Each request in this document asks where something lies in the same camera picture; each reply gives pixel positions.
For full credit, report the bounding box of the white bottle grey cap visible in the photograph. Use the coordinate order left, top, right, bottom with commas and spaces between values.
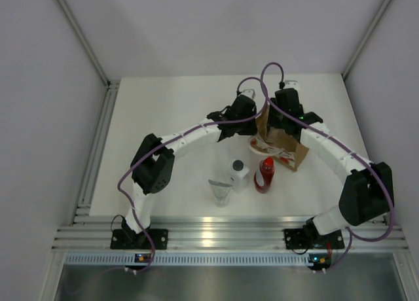
227, 159, 249, 194

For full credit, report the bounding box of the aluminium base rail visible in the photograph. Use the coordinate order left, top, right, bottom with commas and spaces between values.
52, 215, 409, 250

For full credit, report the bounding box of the aluminium frame post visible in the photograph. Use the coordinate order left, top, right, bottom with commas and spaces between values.
48, 0, 111, 88
341, 0, 395, 81

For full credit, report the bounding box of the burlap watermelon canvas bag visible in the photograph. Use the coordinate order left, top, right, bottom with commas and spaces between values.
249, 105, 309, 172

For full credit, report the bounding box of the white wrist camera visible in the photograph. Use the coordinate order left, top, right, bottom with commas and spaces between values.
238, 89, 256, 100
284, 80, 300, 92

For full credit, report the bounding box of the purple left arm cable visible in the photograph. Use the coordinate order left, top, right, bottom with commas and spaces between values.
117, 77, 271, 275

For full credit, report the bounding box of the aluminium frame post left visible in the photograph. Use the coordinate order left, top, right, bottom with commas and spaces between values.
48, 0, 111, 88

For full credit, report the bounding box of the aluminium frame post right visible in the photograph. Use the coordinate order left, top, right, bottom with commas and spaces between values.
341, 0, 395, 81

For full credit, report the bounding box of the slotted grey cable duct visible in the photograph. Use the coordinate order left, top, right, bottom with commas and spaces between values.
65, 252, 317, 266

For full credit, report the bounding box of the clear silver tube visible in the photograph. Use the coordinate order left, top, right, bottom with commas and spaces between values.
208, 180, 232, 207

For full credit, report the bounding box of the red liquid bottle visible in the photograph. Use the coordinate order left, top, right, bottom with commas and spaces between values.
253, 157, 275, 194

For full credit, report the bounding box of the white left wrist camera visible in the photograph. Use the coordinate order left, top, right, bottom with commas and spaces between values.
238, 89, 256, 100

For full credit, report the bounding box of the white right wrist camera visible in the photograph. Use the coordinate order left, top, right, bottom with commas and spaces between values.
284, 80, 300, 92

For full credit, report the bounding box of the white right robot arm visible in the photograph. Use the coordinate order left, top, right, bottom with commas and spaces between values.
268, 87, 395, 247

